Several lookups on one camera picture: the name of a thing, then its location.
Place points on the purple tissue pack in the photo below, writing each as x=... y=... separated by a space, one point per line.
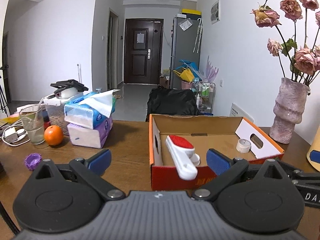
x=93 y=138

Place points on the orange cardboard box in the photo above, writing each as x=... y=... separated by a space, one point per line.
x=216 y=141

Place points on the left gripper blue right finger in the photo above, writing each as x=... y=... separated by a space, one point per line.
x=219 y=163

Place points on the grey refrigerator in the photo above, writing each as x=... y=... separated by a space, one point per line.
x=184 y=34

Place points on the yellow bag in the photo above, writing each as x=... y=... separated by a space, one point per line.
x=185 y=74

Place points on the clear drinking glass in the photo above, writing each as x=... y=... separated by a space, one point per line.
x=33 y=123

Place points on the black stand with white bowl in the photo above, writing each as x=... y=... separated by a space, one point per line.
x=66 y=89

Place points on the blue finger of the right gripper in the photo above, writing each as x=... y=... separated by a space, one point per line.
x=315 y=156

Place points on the dark brown entrance door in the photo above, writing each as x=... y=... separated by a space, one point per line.
x=143 y=50

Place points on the white flat board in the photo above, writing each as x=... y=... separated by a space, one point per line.
x=236 y=111

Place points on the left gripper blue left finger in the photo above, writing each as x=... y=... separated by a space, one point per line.
x=91 y=169

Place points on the black bag on chair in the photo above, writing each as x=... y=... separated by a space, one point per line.
x=171 y=102

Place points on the white charger with cable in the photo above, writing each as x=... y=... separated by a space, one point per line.
x=14 y=135

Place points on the pink textured vase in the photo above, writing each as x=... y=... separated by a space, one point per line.
x=289 y=108

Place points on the blue tissue pack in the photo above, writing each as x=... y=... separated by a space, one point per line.
x=90 y=110

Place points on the white red lint brush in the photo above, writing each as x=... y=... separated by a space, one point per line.
x=185 y=158

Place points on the purple bottle cap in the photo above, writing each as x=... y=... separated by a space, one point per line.
x=32 y=161

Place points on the orange fruit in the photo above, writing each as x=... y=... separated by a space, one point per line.
x=53 y=135

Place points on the metal trolley rack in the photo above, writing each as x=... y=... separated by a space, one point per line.
x=205 y=96

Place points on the dried pink roses bouquet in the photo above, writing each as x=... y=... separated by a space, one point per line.
x=298 y=46

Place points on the clear food container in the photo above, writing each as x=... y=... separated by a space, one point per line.
x=55 y=110

